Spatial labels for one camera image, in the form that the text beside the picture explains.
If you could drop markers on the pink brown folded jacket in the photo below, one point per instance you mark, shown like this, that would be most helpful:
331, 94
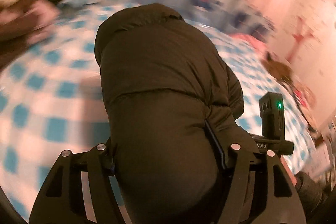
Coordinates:
34, 25

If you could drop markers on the pink clothes by curtain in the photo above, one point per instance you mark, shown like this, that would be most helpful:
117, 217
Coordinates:
252, 41

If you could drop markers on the shelf with small items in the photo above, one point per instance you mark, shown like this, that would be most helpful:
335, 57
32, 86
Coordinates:
321, 165

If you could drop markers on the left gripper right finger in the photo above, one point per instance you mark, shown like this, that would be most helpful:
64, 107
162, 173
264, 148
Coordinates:
256, 188

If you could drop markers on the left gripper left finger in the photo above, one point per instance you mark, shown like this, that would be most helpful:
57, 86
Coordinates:
60, 199

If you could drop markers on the brown fur trimmed garment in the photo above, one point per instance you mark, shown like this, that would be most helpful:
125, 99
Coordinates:
281, 72

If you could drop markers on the blue white checkered bed cover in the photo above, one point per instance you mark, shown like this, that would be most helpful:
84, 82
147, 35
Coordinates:
51, 99

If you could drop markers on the black puffer jacket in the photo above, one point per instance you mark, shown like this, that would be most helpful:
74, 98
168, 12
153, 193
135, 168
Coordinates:
162, 82

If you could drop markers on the white wardrobe with tree decal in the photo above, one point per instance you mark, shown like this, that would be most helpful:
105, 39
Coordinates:
306, 42

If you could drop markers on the person right hand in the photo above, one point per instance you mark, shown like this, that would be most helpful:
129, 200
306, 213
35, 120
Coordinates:
290, 174

